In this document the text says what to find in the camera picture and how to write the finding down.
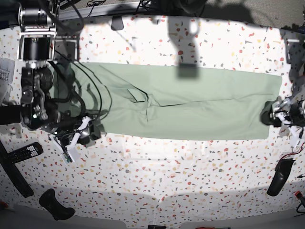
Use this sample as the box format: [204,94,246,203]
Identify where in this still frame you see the black curved handle left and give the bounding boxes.
[0,105,23,125]

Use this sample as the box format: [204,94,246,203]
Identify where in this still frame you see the small black box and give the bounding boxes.
[147,225,166,229]

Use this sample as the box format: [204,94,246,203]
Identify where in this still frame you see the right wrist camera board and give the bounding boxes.
[61,148,80,164]

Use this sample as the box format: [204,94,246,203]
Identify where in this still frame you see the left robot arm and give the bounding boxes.
[260,39,305,150]

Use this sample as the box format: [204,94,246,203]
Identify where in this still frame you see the long black bar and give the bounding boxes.
[0,142,34,198]

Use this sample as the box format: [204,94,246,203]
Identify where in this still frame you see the black curved handle right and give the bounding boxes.
[267,158,295,197]

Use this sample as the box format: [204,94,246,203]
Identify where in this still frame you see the black curved handle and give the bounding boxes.
[267,158,295,197]
[0,105,23,125]

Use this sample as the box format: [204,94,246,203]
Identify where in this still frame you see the light green T-shirt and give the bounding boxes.
[59,63,282,140]

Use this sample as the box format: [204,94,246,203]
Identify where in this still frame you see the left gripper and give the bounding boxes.
[260,97,305,146]

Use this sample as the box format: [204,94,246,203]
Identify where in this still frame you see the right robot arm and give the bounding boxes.
[18,0,101,149]

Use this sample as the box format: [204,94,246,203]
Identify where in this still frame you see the black game controller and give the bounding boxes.
[39,188,75,220]

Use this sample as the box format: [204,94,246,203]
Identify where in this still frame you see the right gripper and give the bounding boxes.
[47,114,105,149]

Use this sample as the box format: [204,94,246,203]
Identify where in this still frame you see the red and black wires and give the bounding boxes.
[276,140,305,167]

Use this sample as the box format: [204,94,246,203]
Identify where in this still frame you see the black TV remote control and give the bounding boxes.
[8,142,43,164]

